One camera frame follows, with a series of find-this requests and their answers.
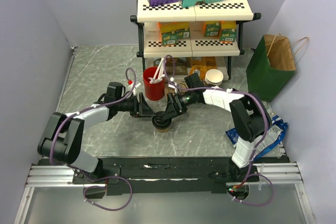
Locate blue chips bag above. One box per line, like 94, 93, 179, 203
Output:
225, 108, 289, 161

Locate green yellow box right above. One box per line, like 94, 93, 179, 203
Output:
202, 21, 237, 43

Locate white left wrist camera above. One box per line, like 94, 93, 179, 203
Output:
126, 80, 141, 91

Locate brown paper coffee cup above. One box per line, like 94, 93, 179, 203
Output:
154, 125, 171, 133

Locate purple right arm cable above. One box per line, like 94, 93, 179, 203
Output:
162, 54, 272, 162

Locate green yellow box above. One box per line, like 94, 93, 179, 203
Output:
158, 22, 190, 46
202, 21, 237, 43

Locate green yellow box left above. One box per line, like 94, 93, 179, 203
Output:
158, 22, 190, 46

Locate white wrapped straws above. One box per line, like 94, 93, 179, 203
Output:
149, 58, 165, 84

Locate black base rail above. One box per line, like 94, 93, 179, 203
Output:
65, 156, 289, 196

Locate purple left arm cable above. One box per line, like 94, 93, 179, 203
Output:
48, 67, 137, 165

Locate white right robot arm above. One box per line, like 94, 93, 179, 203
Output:
163, 74, 271, 182

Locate green paper bag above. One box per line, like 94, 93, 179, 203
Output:
246, 33, 309, 101

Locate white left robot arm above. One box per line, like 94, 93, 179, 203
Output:
37, 82, 154, 183

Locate black plastic cup lid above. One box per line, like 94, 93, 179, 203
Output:
152, 111, 172, 126

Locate brown snack bag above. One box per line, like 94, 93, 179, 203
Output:
165, 57, 189, 82

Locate stacked paper cups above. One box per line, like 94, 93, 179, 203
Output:
205, 69, 224, 86

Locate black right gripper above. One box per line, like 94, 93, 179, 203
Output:
163, 90, 196, 120

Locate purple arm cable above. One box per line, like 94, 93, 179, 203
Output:
162, 54, 272, 162
48, 67, 137, 165

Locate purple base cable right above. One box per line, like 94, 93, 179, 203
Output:
230, 174, 276, 207

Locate brown cardboard cup carrier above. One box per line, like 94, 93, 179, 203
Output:
169, 82, 206, 95

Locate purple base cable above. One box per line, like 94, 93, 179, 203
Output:
82, 176, 133, 211
230, 174, 276, 207

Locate red plastic cup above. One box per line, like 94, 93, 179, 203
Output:
143, 67, 165, 101

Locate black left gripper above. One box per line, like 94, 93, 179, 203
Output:
116, 92, 156, 118

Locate cream black shelf rack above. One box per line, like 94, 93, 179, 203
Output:
130, 0, 261, 68

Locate orange snack bag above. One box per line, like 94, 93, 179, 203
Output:
188, 57, 217, 81

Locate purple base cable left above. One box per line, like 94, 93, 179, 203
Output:
82, 176, 133, 211

